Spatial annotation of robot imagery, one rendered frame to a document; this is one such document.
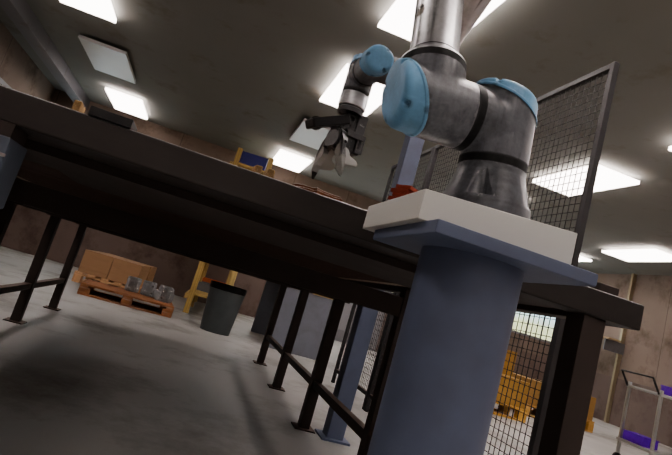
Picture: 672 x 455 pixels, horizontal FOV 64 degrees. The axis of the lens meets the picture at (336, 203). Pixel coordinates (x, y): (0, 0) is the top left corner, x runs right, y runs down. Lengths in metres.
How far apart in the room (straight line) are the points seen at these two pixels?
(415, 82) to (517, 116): 0.18
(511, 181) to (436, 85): 0.19
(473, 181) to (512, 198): 0.07
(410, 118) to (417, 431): 0.47
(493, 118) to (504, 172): 0.09
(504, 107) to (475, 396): 0.45
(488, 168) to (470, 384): 0.33
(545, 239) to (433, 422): 0.32
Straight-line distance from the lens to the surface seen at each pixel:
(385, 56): 1.37
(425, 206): 0.80
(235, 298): 6.53
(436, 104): 0.87
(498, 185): 0.89
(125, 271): 8.07
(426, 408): 0.84
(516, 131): 0.93
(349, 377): 3.19
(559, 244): 0.91
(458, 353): 0.84
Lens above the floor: 0.72
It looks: 10 degrees up
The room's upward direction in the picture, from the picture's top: 17 degrees clockwise
